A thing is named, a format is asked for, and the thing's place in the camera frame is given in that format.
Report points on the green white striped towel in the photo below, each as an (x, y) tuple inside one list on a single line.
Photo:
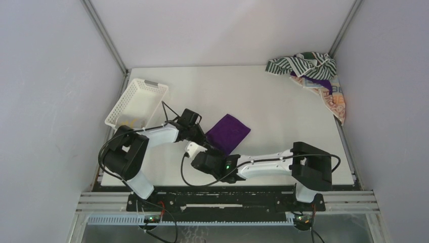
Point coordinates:
[(313, 65)]

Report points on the aluminium corner post left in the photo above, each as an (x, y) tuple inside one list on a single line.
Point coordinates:
[(102, 31)]

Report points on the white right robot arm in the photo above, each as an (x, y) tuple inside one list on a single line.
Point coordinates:
[(309, 166)]

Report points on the right controller board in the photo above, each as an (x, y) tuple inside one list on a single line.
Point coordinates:
[(303, 223)]

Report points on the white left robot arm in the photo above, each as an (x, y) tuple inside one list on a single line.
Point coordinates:
[(122, 156)]

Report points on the purple towel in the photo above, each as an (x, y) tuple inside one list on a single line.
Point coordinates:
[(227, 134)]

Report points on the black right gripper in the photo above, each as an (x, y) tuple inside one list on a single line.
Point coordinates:
[(210, 151)]

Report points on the white plastic basket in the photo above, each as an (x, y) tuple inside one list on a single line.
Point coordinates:
[(142, 99)]

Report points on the aluminium corner post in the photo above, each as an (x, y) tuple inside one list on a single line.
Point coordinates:
[(345, 26), (102, 31)]

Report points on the aluminium corner post right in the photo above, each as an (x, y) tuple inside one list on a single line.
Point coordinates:
[(345, 26)]

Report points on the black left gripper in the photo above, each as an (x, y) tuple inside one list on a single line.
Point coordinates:
[(202, 138)]

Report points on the controller board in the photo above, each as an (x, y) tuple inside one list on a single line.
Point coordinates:
[(152, 219), (303, 223)]

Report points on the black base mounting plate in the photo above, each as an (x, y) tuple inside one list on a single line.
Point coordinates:
[(223, 203)]

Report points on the yellow grey patterned towel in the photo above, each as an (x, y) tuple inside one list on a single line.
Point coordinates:
[(128, 121)]

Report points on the cream bear print towel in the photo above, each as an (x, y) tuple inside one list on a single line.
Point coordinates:
[(334, 102)]

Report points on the left controller board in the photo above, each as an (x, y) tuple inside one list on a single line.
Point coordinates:
[(152, 219)]

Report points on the white slotted cable duct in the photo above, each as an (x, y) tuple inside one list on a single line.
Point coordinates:
[(134, 220)]

